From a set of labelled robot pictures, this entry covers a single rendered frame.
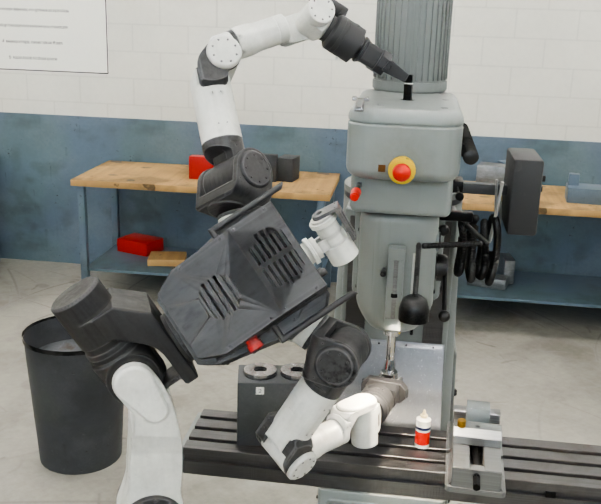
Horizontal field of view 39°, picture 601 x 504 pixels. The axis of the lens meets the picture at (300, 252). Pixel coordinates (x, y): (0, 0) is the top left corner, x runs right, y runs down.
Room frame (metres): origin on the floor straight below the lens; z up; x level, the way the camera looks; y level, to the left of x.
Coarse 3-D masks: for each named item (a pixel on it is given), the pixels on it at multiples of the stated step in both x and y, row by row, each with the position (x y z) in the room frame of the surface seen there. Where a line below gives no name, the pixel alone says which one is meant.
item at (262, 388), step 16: (240, 368) 2.14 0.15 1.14; (256, 368) 2.12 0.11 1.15; (272, 368) 2.11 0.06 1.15; (288, 368) 2.12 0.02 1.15; (240, 384) 2.05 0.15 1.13; (256, 384) 2.05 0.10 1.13; (272, 384) 2.05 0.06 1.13; (288, 384) 2.05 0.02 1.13; (240, 400) 2.05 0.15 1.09; (256, 400) 2.05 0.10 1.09; (272, 400) 2.05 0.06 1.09; (240, 416) 2.05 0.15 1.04; (256, 416) 2.05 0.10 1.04; (240, 432) 2.05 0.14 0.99
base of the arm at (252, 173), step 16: (240, 160) 1.73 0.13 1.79; (256, 160) 1.75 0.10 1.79; (240, 176) 1.71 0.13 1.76; (256, 176) 1.73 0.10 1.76; (272, 176) 1.77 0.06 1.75; (208, 192) 1.75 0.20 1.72; (224, 192) 1.71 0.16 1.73; (240, 192) 1.70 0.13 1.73; (256, 192) 1.72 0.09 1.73; (208, 208) 1.74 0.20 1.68; (224, 208) 1.74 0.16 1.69
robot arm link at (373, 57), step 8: (352, 24) 2.03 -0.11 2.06; (352, 32) 2.02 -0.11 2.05; (360, 32) 2.03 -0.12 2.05; (344, 40) 2.01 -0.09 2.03; (352, 40) 2.01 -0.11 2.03; (360, 40) 2.02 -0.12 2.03; (368, 40) 2.04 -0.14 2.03; (344, 48) 2.02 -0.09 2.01; (352, 48) 2.02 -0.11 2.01; (360, 48) 2.03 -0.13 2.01; (368, 48) 2.02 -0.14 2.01; (376, 48) 2.02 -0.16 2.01; (336, 56) 2.05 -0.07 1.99; (344, 56) 2.03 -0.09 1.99; (352, 56) 2.02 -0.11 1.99; (360, 56) 2.02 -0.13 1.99; (368, 56) 2.02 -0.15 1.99; (376, 56) 2.02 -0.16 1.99; (384, 56) 2.01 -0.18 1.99; (392, 56) 2.02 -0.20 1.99; (368, 64) 2.02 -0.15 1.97; (376, 64) 2.01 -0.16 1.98; (384, 64) 2.01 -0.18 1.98; (376, 72) 2.02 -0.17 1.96
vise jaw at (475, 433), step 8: (456, 424) 2.00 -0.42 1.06; (472, 424) 2.00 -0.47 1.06; (480, 424) 2.00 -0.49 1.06; (488, 424) 2.01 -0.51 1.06; (496, 424) 2.01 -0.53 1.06; (456, 432) 1.98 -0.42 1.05; (464, 432) 1.97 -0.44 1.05; (472, 432) 1.97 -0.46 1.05; (480, 432) 1.97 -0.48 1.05; (488, 432) 1.97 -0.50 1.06; (496, 432) 1.97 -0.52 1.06; (456, 440) 1.97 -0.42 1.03; (464, 440) 1.96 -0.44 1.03; (472, 440) 1.96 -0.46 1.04; (480, 440) 1.96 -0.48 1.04; (488, 440) 1.95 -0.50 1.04; (496, 440) 1.95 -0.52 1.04
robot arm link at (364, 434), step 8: (368, 392) 1.92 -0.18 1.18; (376, 392) 1.92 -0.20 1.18; (384, 400) 1.91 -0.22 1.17; (376, 408) 1.85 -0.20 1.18; (384, 408) 1.89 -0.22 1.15; (360, 416) 1.83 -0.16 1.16; (368, 416) 1.83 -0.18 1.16; (376, 416) 1.85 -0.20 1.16; (384, 416) 1.89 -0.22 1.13; (360, 424) 1.83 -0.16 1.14; (368, 424) 1.83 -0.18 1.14; (376, 424) 1.84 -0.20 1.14; (352, 432) 1.84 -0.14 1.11; (360, 432) 1.83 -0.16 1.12; (368, 432) 1.83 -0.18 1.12; (376, 432) 1.84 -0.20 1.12; (352, 440) 1.84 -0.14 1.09; (360, 440) 1.83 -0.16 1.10; (368, 440) 1.83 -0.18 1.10; (376, 440) 1.84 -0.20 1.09
